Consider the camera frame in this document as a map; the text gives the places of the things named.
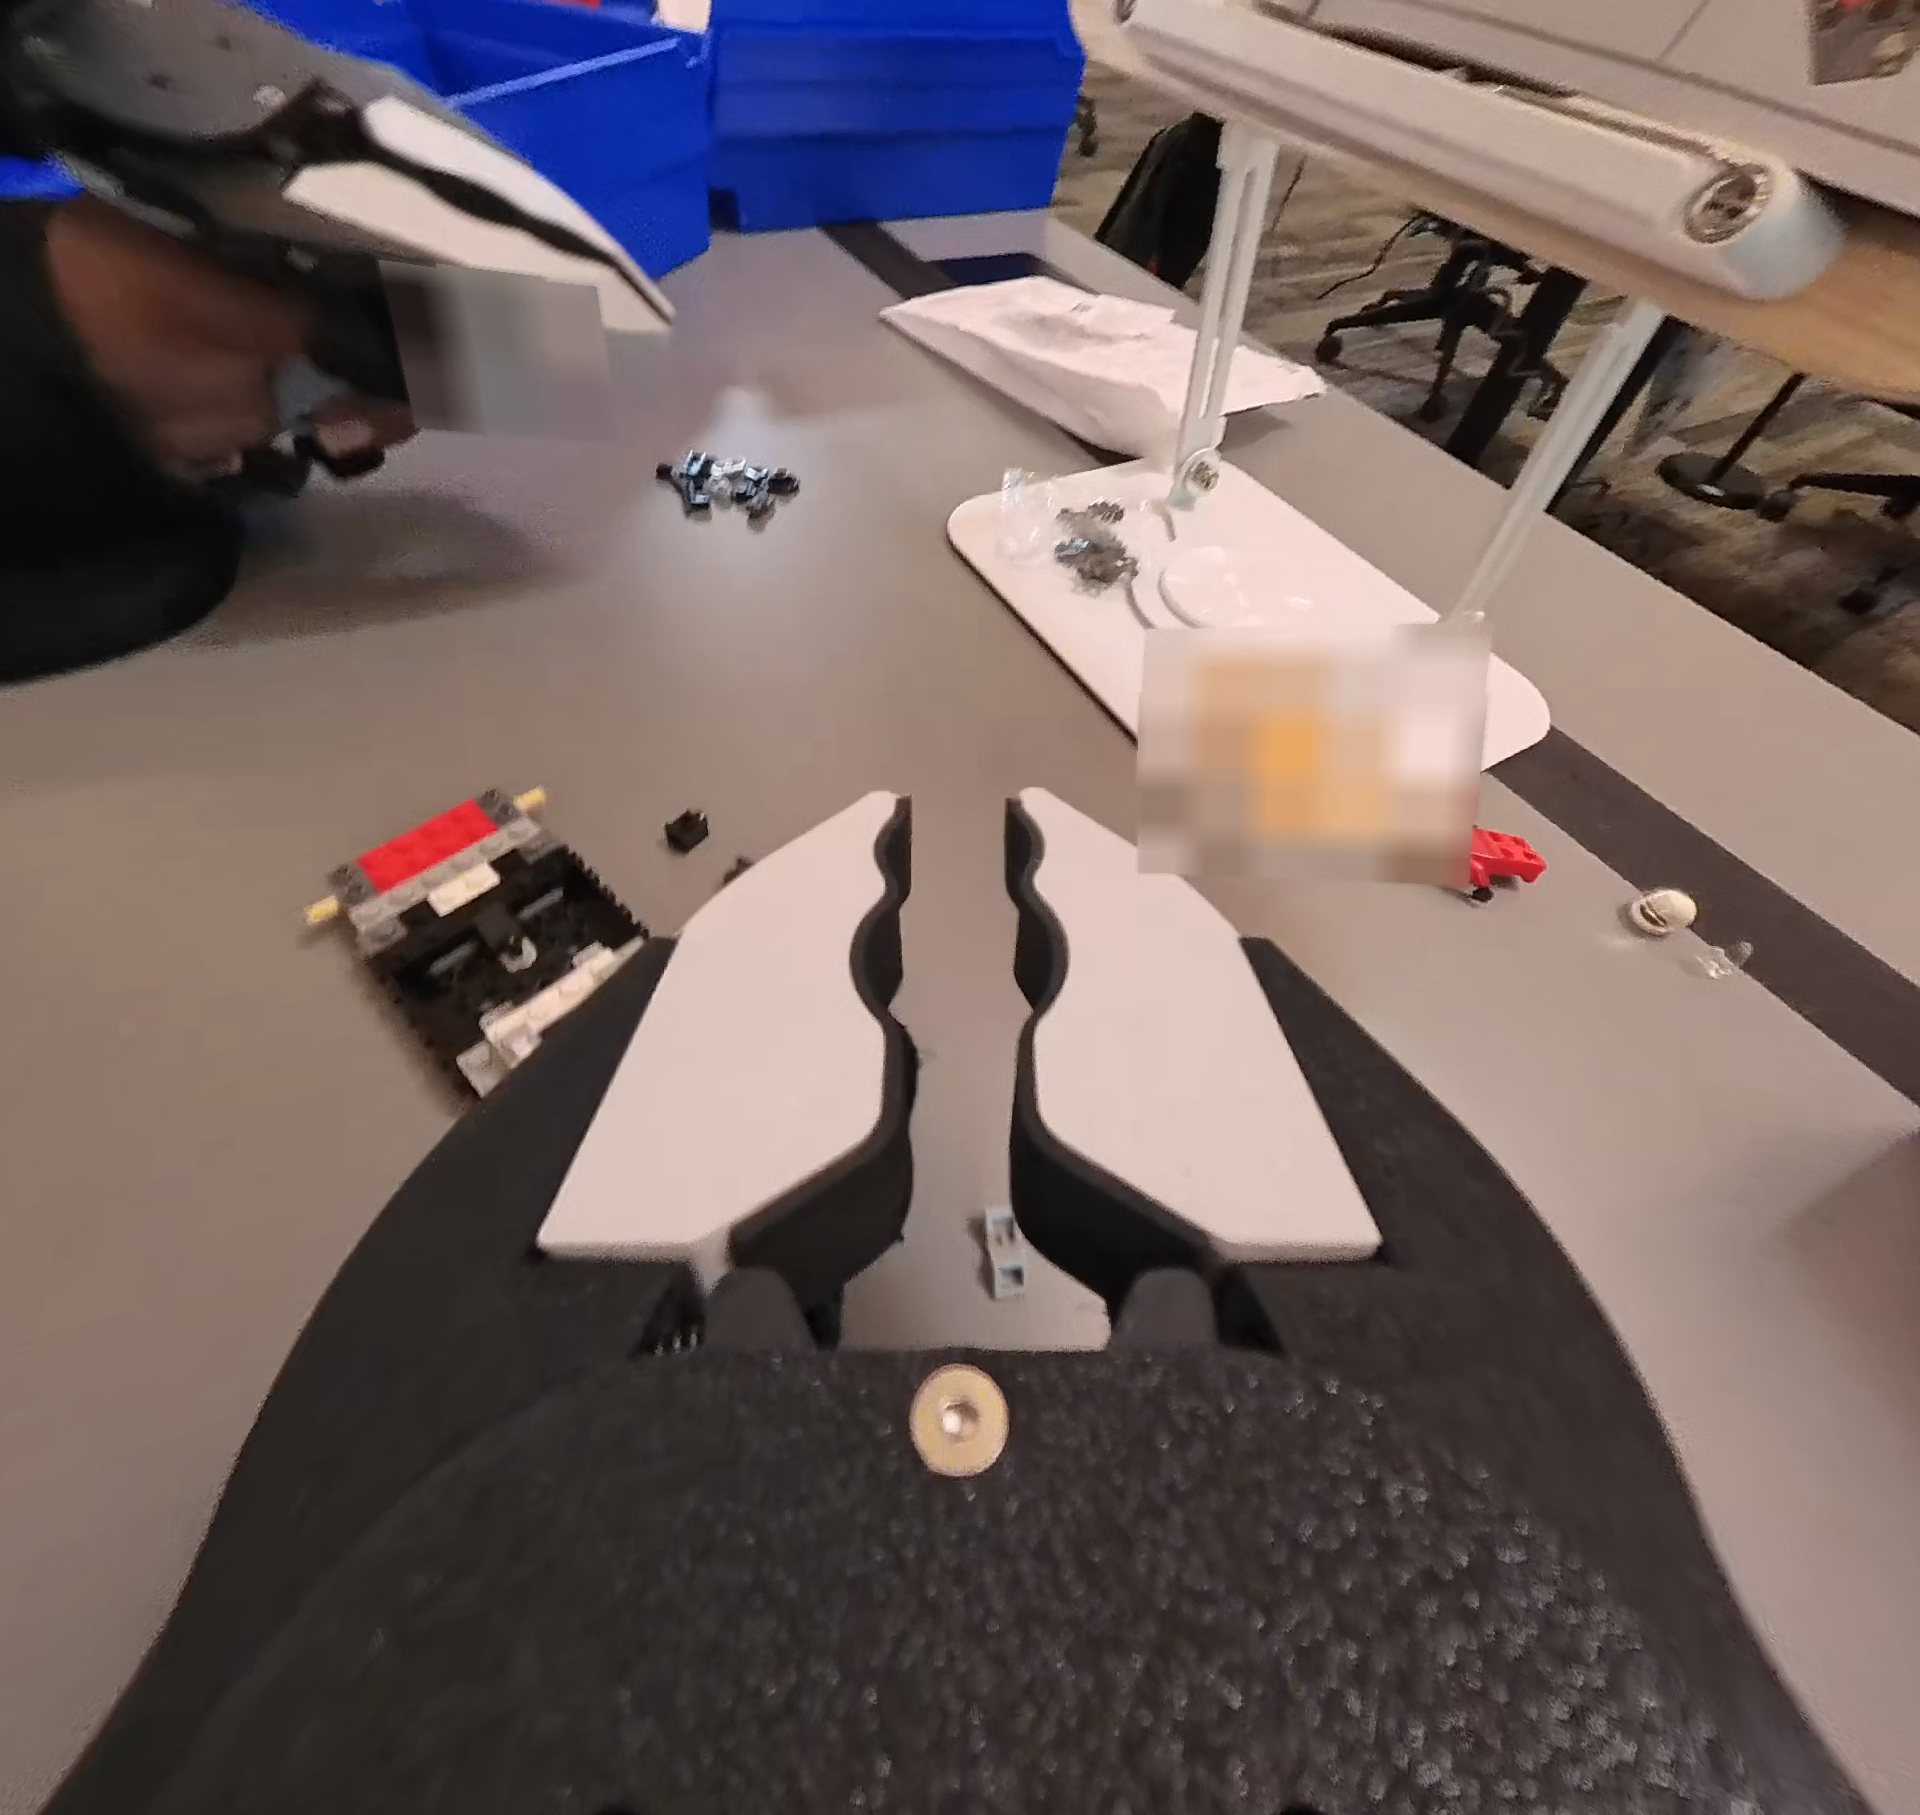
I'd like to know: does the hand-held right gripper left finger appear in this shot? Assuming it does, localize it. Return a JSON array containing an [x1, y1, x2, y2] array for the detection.
[[530, 794, 926, 1348]]

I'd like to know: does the white paper bag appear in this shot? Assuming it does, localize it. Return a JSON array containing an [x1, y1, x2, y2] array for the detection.
[[879, 271, 1331, 464]]

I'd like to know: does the clear bag of black parts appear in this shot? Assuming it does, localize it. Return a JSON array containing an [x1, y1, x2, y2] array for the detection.
[[989, 464, 1174, 601]]

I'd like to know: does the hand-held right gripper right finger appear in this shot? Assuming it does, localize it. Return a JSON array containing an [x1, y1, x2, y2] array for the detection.
[[1002, 788, 1390, 1348]]

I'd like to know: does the person's left hand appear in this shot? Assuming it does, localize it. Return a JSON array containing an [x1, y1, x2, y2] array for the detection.
[[45, 203, 324, 482]]

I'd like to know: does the black office chair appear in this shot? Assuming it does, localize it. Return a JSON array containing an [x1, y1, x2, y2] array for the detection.
[[1317, 203, 1599, 472]]

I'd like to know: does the white booklet stand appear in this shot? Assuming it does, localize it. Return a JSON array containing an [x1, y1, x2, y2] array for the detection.
[[946, 0, 1850, 781]]

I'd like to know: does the toy brick car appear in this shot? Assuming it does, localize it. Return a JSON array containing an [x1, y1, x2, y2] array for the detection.
[[306, 788, 648, 1100]]

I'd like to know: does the pile of small dark bricks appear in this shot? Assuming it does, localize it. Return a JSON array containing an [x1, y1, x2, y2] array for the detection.
[[658, 444, 807, 529]]

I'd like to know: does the white desk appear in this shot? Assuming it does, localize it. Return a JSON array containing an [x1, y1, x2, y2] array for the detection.
[[0, 186, 1920, 1815]]

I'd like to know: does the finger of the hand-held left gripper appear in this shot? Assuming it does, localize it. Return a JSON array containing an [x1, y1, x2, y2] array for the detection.
[[284, 157, 678, 337], [365, 97, 617, 263]]

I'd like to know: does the red toy figure piece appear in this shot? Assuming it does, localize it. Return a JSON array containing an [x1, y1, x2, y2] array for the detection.
[[1459, 821, 1546, 904]]

